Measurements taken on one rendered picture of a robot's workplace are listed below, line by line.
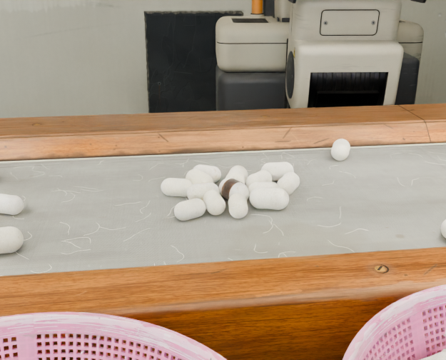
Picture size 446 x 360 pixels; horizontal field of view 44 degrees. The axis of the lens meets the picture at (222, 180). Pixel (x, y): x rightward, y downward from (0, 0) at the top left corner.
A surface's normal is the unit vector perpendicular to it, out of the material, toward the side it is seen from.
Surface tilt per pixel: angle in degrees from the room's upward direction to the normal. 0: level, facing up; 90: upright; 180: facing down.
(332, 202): 0
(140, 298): 0
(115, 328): 75
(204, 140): 45
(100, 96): 90
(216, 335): 90
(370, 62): 98
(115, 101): 90
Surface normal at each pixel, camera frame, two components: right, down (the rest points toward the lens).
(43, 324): 0.09, 0.11
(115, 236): 0.00, -0.93
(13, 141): 0.09, -0.40
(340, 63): 0.03, 0.50
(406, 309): 0.55, 0.05
